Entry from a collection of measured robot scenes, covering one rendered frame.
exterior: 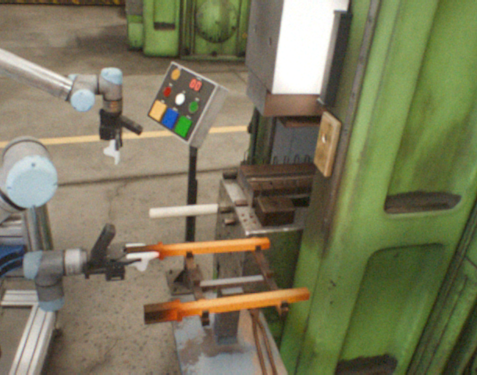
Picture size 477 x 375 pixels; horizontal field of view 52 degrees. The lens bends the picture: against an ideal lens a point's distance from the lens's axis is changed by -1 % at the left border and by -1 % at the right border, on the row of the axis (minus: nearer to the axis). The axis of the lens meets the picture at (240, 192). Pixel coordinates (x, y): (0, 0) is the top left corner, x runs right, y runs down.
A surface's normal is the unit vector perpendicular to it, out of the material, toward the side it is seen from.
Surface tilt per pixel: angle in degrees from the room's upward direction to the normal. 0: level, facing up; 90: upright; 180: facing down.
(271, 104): 90
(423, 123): 89
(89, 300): 0
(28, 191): 86
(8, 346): 0
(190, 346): 0
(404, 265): 90
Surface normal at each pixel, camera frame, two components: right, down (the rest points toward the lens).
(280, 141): 0.27, 0.52
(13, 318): 0.10, -0.85
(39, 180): 0.54, 0.41
